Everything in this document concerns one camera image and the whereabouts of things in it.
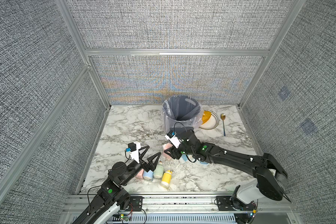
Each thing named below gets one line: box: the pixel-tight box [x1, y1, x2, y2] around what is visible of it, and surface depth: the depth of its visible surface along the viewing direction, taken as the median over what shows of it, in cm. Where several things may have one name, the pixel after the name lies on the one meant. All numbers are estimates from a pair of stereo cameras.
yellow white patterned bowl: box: [199, 109, 220, 130], surface depth 108 cm
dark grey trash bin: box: [161, 95, 202, 134], surface depth 87 cm
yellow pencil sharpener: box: [160, 169, 174, 189], surface depth 77 cm
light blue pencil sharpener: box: [142, 169, 154, 181], surface depth 78 cm
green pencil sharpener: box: [153, 161, 164, 179], surface depth 79 cm
